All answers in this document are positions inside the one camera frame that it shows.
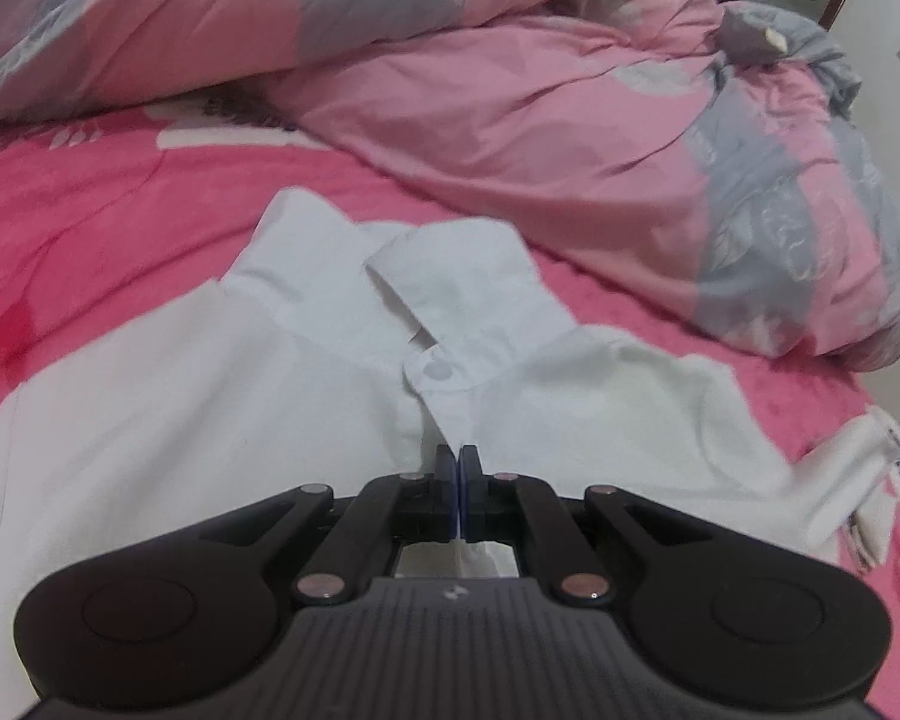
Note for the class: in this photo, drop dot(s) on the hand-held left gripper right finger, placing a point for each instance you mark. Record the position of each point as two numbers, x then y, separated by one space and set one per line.
487 514

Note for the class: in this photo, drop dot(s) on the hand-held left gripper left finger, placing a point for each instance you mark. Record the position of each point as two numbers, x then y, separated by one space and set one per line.
427 514

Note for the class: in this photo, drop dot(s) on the white shirt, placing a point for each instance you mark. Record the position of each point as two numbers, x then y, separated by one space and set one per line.
195 405

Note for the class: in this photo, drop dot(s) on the pink and grey quilt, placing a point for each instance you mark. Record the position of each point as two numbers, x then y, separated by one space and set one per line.
495 90

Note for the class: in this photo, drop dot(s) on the pink floral bed blanket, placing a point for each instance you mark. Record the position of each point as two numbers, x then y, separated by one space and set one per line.
82 202

